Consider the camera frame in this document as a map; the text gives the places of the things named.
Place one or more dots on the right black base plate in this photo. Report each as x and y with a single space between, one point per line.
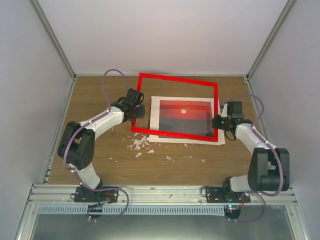
219 194

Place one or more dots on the sunset photo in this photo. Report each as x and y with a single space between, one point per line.
186 117

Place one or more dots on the white mat board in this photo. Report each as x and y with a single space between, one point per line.
155 107

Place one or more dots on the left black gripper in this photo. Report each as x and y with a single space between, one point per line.
141 114

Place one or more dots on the red picture frame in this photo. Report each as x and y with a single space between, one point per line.
215 111

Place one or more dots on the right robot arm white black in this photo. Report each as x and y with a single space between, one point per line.
269 169

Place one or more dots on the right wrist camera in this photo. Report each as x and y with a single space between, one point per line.
224 110

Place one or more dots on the grey slotted cable duct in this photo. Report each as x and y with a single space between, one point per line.
176 210

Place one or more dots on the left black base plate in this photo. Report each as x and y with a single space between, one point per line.
84 195

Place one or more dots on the white debris pile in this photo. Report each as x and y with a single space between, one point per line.
139 145

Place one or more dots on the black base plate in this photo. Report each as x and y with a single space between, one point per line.
84 195
219 194

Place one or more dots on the aluminium rail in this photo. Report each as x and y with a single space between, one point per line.
148 195

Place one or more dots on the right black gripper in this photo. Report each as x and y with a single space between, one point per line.
215 122

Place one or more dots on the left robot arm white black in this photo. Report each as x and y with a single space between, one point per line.
77 145

